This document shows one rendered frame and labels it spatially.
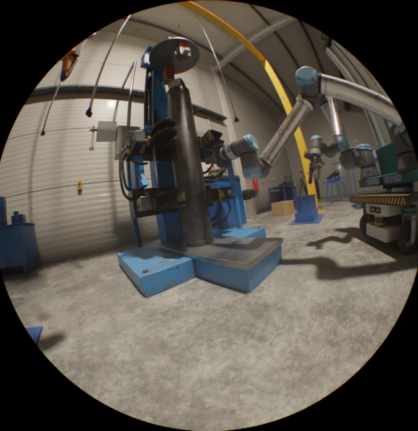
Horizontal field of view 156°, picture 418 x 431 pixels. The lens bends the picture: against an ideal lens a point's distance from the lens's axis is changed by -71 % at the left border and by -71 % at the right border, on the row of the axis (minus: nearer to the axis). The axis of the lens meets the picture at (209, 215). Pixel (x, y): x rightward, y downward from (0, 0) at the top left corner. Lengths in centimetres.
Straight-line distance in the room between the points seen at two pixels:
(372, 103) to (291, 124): 46
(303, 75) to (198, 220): 103
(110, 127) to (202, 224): 157
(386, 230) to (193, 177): 128
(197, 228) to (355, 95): 117
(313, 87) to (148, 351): 120
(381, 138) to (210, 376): 160
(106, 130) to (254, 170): 171
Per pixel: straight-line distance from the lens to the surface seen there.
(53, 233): 299
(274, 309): 60
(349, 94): 85
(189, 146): 111
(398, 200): 96
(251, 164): 74
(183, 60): 173
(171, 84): 157
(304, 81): 83
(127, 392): 48
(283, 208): 344
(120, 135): 201
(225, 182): 264
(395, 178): 111
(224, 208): 252
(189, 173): 103
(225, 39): 777
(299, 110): 92
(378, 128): 150
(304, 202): 221
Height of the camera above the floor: 38
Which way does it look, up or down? 2 degrees down
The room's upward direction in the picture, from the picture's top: 9 degrees counter-clockwise
